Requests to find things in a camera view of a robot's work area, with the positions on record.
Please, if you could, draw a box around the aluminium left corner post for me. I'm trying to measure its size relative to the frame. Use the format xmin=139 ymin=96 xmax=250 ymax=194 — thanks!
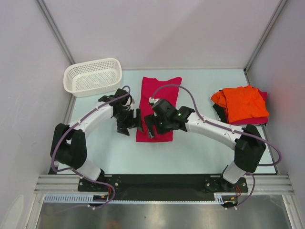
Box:
xmin=35 ymin=0 xmax=75 ymax=65

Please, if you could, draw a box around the orange t shirt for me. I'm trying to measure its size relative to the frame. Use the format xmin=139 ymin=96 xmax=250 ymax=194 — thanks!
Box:
xmin=211 ymin=85 xmax=270 ymax=122

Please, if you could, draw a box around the aluminium front frame rail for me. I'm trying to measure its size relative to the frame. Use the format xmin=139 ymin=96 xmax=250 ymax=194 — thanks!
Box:
xmin=34 ymin=175 xmax=295 ymax=195

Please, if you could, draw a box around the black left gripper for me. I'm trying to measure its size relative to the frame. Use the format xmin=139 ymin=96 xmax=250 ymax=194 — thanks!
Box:
xmin=113 ymin=108 xmax=143 ymax=136

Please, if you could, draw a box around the white slotted cable duct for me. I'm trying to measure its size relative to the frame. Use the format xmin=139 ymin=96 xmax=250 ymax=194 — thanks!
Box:
xmin=44 ymin=194 xmax=224 ymax=205

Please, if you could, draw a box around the magenta folded t shirt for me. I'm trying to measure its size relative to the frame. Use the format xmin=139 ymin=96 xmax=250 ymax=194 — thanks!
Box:
xmin=215 ymin=88 xmax=269 ymax=126

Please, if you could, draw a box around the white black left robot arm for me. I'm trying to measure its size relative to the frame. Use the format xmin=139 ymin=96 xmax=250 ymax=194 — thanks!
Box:
xmin=50 ymin=86 xmax=143 ymax=191

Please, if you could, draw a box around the white perforated plastic basket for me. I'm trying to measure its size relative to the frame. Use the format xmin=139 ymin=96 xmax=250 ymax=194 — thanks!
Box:
xmin=63 ymin=58 xmax=122 ymax=97

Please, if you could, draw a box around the black t shirt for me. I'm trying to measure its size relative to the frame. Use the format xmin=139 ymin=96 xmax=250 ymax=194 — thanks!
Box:
xmin=213 ymin=104 xmax=229 ymax=124

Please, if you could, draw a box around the magenta t shirt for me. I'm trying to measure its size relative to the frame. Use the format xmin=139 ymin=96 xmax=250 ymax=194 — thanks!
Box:
xmin=215 ymin=88 xmax=269 ymax=126
xmin=135 ymin=77 xmax=182 ymax=143

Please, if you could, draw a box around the aluminium right corner post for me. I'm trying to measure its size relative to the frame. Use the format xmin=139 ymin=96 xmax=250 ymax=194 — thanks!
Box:
xmin=244 ymin=0 xmax=289 ymax=74

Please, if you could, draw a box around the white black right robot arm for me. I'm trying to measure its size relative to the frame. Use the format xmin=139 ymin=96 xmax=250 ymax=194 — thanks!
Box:
xmin=144 ymin=98 xmax=266 ymax=191

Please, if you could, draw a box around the aluminium corner post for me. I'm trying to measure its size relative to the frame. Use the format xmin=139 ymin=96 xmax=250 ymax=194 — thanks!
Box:
xmin=244 ymin=0 xmax=289 ymax=74
xmin=35 ymin=0 xmax=75 ymax=65

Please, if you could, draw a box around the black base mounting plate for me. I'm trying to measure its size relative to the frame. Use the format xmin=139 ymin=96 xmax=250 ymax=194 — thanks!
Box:
xmin=78 ymin=173 xmax=248 ymax=202

